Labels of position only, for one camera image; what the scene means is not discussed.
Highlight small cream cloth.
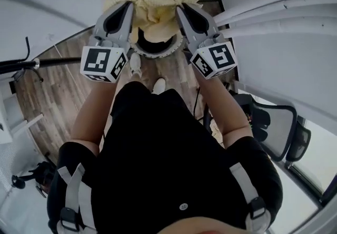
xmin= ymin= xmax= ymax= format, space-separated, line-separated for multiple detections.
xmin=209 ymin=121 xmax=225 ymax=147

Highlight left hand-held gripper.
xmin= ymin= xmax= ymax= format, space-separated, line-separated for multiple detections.
xmin=80 ymin=1 xmax=135 ymax=84

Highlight white pipes bundle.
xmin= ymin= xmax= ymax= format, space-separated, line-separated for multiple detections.
xmin=212 ymin=0 xmax=337 ymax=37

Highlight person's right forearm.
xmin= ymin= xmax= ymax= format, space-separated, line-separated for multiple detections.
xmin=199 ymin=74 xmax=255 ymax=151

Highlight black mesh office chair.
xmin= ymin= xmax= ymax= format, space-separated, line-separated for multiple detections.
xmin=236 ymin=90 xmax=312 ymax=163

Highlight person's white left shoe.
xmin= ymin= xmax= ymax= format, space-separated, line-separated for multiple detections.
xmin=130 ymin=52 xmax=142 ymax=75

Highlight black floor cable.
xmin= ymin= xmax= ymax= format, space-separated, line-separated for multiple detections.
xmin=193 ymin=86 xmax=201 ymax=119

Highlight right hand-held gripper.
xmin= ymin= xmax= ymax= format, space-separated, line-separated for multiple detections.
xmin=175 ymin=3 xmax=239 ymax=80

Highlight black hanging cable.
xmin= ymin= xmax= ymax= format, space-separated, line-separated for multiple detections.
xmin=15 ymin=36 xmax=32 ymax=63

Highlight grey harness strap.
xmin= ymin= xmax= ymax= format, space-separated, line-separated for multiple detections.
xmin=228 ymin=161 xmax=272 ymax=234
xmin=55 ymin=162 xmax=96 ymax=234

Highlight black metal rack bar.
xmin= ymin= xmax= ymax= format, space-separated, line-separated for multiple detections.
xmin=0 ymin=56 xmax=83 ymax=76

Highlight person's black clothing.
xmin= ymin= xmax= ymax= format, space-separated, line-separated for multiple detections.
xmin=46 ymin=81 xmax=284 ymax=234

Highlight cream yellow knitted clothes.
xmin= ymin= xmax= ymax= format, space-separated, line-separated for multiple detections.
xmin=102 ymin=0 xmax=209 ymax=44

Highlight person's white right shoe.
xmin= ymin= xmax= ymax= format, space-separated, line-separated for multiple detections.
xmin=152 ymin=77 xmax=167 ymax=95

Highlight white shelf unit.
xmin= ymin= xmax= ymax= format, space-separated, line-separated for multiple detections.
xmin=0 ymin=80 xmax=45 ymax=145

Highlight person's left forearm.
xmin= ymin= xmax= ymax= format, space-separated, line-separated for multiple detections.
xmin=70 ymin=80 xmax=127 ymax=154

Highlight white round laundry basket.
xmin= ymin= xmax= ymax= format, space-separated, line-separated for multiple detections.
xmin=128 ymin=26 xmax=185 ymax=59

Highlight person's white shoe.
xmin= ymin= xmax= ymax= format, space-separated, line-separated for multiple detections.
xmin=152 ymin=77 xmax=167 ymax=95
xmin=130 ymin=52 xmax=142 ymax=75

